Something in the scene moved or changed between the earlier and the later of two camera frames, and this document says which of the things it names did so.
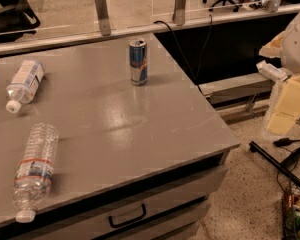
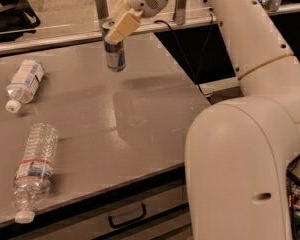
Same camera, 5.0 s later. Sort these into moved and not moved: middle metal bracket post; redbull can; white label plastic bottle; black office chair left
Moved: redbull can
Not moved: black office chair left; middle metal bracket post; white label plastic bottle
